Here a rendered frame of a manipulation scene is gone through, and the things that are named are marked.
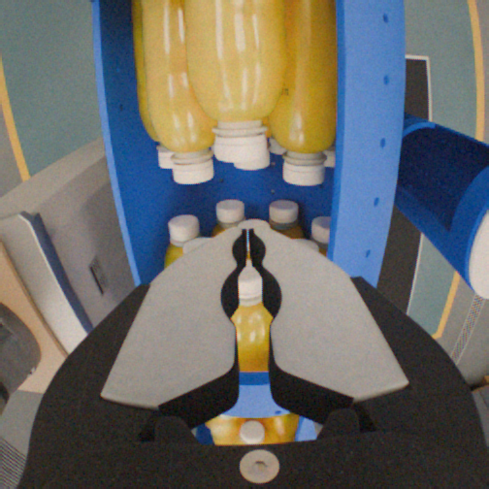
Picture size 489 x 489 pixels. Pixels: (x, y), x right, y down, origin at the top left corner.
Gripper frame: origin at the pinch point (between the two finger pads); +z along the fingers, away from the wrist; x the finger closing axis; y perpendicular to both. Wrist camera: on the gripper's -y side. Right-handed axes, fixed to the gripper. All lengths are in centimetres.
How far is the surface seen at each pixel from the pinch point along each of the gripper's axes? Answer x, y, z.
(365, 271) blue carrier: 9.3, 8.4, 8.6
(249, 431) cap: -0.5, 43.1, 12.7
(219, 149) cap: -1.7, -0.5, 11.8
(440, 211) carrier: 59, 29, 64
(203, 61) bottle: -2.3, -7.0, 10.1
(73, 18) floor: -75, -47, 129
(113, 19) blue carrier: -12.8, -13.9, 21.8
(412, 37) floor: 81, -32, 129
